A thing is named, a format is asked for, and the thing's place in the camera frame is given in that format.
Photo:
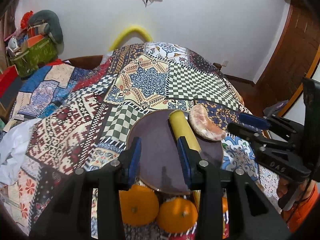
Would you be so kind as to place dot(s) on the large orange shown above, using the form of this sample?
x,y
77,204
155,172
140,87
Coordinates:
x,y
139,206
177,215

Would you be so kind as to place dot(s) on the large orange far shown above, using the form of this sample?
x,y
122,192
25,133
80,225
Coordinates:
x,y
139,206

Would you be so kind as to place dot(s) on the operator hand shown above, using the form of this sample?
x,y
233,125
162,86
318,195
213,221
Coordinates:
x,y
282,188

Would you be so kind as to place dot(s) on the small tangerine back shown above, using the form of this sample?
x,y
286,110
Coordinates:
x,y
224,205

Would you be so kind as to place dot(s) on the brown wooden door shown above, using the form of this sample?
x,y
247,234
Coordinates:
x,y
291,60

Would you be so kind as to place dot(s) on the green cardboard box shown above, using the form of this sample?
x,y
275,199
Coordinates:
x,y
40,54

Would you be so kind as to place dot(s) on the sugarcane piece green yellow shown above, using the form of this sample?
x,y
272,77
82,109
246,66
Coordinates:
x,y
181,128

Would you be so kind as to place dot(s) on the red box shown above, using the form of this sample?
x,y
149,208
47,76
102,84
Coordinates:
x,y
7,78

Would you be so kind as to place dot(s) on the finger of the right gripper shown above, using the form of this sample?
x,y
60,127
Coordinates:
x,y
244,132
255,121

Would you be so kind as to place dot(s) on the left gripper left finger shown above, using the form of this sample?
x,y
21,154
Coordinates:
x,y
135,153

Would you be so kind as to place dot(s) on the grey neck pillow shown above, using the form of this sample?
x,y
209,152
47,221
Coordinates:
x,y
49,24

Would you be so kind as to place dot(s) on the large orange near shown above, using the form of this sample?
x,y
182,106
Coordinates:
x,y
177,215

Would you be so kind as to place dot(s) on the patchwork patterned bedspread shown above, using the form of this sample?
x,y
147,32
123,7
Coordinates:
x,y
65,117

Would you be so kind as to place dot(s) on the purple ceramic plate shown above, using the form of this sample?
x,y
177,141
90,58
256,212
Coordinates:
x,y
159,165

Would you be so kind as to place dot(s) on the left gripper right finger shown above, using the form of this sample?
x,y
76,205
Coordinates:
x,y
189,160

